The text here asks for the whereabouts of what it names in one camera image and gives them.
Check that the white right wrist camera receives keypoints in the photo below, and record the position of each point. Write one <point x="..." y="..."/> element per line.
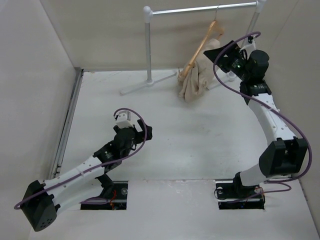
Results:
<point x="250" y="44"/>

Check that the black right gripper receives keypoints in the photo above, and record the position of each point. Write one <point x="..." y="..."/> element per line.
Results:
<point x="232" y="51"/>

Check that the wooden clothes hanger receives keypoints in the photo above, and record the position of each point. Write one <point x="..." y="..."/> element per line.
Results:
<point x="213" y="27"/>

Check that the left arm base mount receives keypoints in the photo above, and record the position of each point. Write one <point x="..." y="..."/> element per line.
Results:
<point x="109" y="200"/>

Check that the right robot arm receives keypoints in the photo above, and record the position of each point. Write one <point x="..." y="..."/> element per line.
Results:
<point x="285" y="152"/>

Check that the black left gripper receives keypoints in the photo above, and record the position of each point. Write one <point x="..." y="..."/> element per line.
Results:
<point x="139" y="135"/>

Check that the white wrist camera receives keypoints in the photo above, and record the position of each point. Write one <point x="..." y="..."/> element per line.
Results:
<point x="250" y="44"/>
<point x="123" y="119"/>

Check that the beige trousers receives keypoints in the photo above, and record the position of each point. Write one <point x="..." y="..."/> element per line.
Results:
<point x="200" y="76"/>

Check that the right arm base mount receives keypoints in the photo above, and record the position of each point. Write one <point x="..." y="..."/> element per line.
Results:
<point x="244" y="198"/>

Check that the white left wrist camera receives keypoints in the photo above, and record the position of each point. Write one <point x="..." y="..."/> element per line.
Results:
<point x="123" y="119"/>

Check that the white clothes rack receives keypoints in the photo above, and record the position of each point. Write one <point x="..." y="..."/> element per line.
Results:
<point x="156" y="38"/>

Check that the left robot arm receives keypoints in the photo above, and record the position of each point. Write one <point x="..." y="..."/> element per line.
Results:
<point x="44" y="201"/>

